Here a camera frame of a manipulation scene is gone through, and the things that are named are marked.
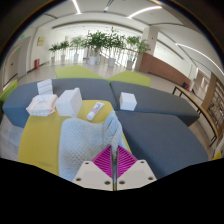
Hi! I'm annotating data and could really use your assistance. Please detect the framed wall picture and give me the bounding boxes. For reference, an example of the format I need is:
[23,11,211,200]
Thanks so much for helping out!
[36,36,46,47]

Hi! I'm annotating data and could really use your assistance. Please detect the ceiling strip lights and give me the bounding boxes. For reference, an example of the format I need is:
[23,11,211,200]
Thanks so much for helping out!
[71,0,224,76]

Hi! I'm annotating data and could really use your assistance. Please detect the white tube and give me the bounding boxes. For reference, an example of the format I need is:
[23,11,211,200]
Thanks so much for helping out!
[86,101,105,122]

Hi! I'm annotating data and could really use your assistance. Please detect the lime green ottoman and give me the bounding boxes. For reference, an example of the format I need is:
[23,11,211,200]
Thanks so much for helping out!
[106,69,152,88]
[54,64,105,80]

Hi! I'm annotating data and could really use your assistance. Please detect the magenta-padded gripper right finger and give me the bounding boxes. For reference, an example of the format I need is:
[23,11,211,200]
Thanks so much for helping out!
[114,145,158,192]

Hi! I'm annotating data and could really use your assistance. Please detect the small white cube box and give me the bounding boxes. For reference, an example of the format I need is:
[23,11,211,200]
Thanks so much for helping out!
[118,91,138,112]

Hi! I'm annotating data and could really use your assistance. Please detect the white tissue box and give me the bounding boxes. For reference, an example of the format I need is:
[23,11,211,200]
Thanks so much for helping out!
[54,87,83,118]

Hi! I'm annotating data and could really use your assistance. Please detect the light blue waffle towel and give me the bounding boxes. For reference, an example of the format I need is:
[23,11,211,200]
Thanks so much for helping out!
[58,110,129,183]

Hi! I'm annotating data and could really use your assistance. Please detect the group of potted plants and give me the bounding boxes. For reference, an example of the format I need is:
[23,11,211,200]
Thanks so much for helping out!
[48,28,151,72]

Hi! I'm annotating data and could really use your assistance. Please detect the dark grey ottoman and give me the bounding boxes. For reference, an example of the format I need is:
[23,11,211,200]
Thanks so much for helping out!
[109,80,201,128]
[115,110,210,180]

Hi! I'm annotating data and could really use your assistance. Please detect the wooden bench black legs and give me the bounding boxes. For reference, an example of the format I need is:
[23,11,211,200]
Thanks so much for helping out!
[172,84,221,148]

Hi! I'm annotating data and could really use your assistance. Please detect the wooden shelf unit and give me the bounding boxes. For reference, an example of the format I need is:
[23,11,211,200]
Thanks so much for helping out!
[201,71,224,141]

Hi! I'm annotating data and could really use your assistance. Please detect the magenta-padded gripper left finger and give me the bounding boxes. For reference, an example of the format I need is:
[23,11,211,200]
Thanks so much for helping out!
[72,145,116,192]

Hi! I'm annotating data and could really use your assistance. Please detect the lime green bench seat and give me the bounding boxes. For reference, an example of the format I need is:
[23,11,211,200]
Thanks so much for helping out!
[0,79,18,103]

